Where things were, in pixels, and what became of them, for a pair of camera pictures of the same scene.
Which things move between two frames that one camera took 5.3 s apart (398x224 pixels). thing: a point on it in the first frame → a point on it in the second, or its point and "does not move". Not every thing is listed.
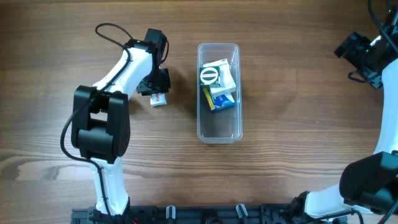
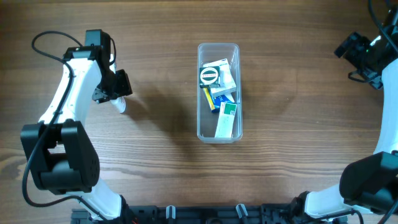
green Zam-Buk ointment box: x=209 y=75 does not move
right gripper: x=347 y=49 does not move
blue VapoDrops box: x=219 y=102 does not move
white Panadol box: x=158 y=99 → x=225 y=125
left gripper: x=152 y=86 → x=104 y=95
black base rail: x=201 y=214 does not move
